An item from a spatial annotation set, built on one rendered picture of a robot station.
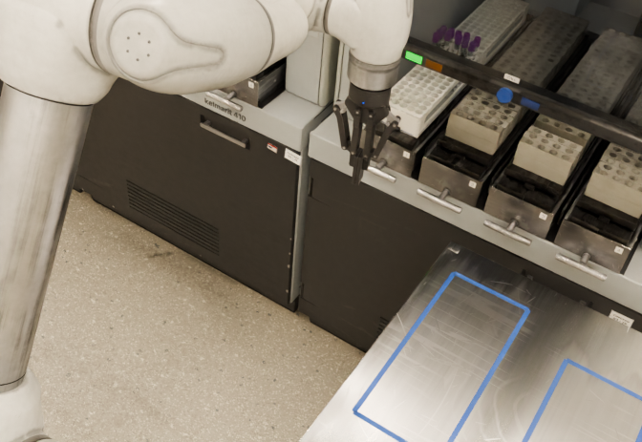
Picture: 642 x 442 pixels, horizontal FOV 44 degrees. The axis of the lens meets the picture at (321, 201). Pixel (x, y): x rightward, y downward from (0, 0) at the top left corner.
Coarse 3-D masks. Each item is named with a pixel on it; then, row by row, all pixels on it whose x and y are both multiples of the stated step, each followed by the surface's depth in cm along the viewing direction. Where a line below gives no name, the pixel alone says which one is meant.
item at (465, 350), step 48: (432, 288) 135; (480, 288) 136; (528, 288) 137; (384, 336) 127; (432, 336) 128; (480, 336) 129; (528, 336) 129; (576, 336) 130; (624, 336) 131; (384, 384) 121; (432, 384) 121; (480, 384) 122; (528, 384) 123; (576, 384) 123; (624, 384) 124; (336, 432) 114; (384, 432) 115; (432, 432) 115; (480, 432) 116; (528, 432) 116; (576, 432) 117; (624, 432) 117
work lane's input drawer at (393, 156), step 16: (464, 96) 180; (448, 112) 176; (384, 128) 168; (432, 128) 171; (400, 144) 166; (416, 144) 165; (384, 160) 170; (400, 160) 167; (416, 160) 167; (384, 176) 166
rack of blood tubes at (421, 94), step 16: (400, 80) 172; (416, 80) 173; (432, 80) 173; (448, 80) 175; (400, 96) 168; (416, 96) 168; (432, 96) 169; (448, 96) 179; (400, 112) 165; (416, 112) 165; (432, 112) 174; (400, 128) 167; (416, 128) 165
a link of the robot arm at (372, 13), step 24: (336, 0) 129; (360, 0) 126; (384, 0) 125; (408, 0) 127; (336, 24) 131; (360, 24) 128; (384, 24) 127; (408, 24) 130; (360, 48) 131; (384, 48) 130
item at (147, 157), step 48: (336, 48) 176; (144, 96) 204; (192, 96) 194; (288, 96) 187; (96, 144) 230; (144, 144) 216; (192, 144) 204; (240, 144) 192; (288, 144) 184; (96, 192) 245; (144, 192) 230; (192, 192) 217; (240, 192) 205; (288, 192) 194; (192, 240) 231; (240, 240) 217; (288, 240) 205; (288, 288) 217
